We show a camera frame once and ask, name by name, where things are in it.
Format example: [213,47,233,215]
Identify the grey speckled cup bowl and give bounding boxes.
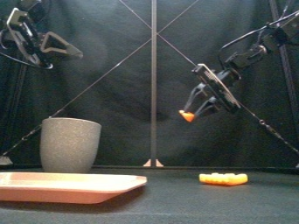
[39,116,103,174]

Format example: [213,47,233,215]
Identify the vertical metal frame post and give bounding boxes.
[150,0,159,168]

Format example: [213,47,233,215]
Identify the small orange tangerine piece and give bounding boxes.
[178,109,197,123]

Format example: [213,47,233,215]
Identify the post foot bracket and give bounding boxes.
[143,158,165,168]

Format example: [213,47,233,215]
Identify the pink plastic tray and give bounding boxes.
[0,171,149,205]

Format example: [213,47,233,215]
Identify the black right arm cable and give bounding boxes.
[220,11,299,69]

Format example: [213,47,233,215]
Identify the slanted black frame post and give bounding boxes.
[268,0,299,138]

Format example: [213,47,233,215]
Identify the diagonal brace wire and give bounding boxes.
[0,0,202,158]
[117,0,299,156]

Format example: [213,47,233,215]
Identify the orange toy tangerine segments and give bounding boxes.
[200,172,250,186]

